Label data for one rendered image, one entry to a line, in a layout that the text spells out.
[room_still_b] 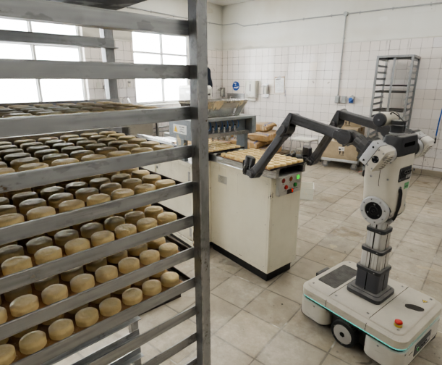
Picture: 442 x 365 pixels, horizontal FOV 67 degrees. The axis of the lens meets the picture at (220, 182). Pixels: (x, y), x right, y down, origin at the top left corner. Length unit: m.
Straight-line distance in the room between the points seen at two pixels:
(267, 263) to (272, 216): 0.37
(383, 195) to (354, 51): 4.79
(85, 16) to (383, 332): 1.90
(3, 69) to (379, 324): 1.94
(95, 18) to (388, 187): 1.60
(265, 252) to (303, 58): 4.92
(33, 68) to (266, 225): 2.04
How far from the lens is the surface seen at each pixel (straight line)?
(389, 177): 1.91
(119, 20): 0.71
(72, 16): 0.68
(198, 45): 0.77
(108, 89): 1.16
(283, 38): 7.13
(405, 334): 2.09
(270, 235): 2.49
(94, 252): 0.75
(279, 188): 2.37
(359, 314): 2.12
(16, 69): 0.65
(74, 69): 0.67
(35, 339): 0.86
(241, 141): 3.22
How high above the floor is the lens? 1.48
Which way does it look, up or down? 17 degrees down
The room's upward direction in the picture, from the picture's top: straight up
